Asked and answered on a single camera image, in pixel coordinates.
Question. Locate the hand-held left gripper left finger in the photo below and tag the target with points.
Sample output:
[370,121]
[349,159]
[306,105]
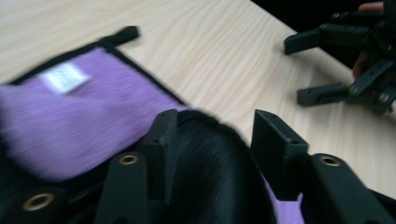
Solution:
[162,149]

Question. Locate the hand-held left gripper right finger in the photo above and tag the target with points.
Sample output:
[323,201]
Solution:
[274,155]

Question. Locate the purple cloth with black trim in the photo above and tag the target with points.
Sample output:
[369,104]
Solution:
[93,124]

